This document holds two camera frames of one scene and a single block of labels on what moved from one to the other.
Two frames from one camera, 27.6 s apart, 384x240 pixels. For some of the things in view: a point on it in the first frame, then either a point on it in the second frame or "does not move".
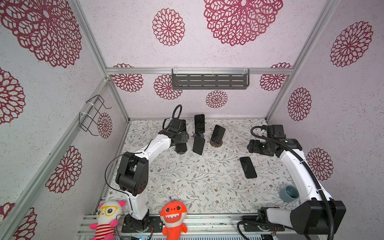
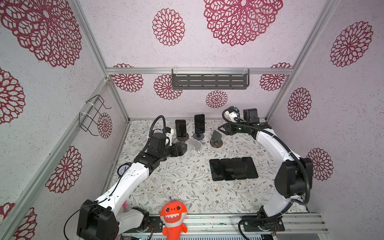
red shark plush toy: (172, 215) does not move
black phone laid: (248, 167) does not move
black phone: (199, 122) does not move
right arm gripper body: (260, 148) → (240, 128)
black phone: (218, 134) → (227, 169)
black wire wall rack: (88, 120) does not move
